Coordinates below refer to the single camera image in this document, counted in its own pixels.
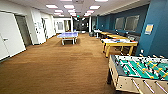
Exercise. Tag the dark hall waste bin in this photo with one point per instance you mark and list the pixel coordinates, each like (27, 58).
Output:
(91, 34)

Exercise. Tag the blue ping pong table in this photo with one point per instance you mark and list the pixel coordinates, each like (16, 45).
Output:
(68, 34)

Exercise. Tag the yellow legged game table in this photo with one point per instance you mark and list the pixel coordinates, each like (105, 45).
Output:
(118, 42)

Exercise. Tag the interior glass window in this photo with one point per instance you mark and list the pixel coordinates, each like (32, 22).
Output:
(119, 23)
(132, 23)

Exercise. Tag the foosball table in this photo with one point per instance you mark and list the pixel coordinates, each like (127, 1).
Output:
(140, 71)

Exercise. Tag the grey hall door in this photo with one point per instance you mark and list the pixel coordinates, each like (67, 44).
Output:
(24, 30)

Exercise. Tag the yellow wall sign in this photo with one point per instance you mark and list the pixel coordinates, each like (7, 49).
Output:
(149, 29)

